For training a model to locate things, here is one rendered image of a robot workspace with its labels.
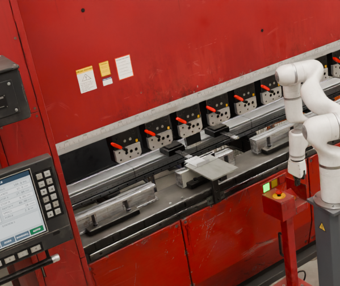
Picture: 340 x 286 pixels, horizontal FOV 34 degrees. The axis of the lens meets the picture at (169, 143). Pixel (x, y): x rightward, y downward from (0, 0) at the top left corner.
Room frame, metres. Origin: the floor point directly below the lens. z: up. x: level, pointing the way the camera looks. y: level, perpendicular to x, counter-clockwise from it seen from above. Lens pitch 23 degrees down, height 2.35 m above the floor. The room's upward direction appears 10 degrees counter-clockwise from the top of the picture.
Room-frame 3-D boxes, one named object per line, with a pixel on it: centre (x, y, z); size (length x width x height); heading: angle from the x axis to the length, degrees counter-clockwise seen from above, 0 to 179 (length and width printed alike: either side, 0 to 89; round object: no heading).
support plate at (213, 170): (2.77, -0.20, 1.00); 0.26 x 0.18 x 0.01; 29
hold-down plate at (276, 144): (3.14, -0.69, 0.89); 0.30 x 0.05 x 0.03; 119
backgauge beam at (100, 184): (3.36, -0.34, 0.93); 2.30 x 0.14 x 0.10; 119
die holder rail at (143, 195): (2.64, 0.35, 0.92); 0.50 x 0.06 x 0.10; 119
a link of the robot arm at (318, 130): (2.20, -0.67, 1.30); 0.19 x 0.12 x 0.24; 94
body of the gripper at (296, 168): (2.69, -0.67, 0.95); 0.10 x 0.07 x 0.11; 30
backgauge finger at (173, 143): (3.04, -0.04, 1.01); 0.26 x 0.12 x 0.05; 29
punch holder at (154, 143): (2.79, 0.06, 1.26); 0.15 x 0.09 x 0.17; 119
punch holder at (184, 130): (2.88, -0.11, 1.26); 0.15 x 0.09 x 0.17; 119
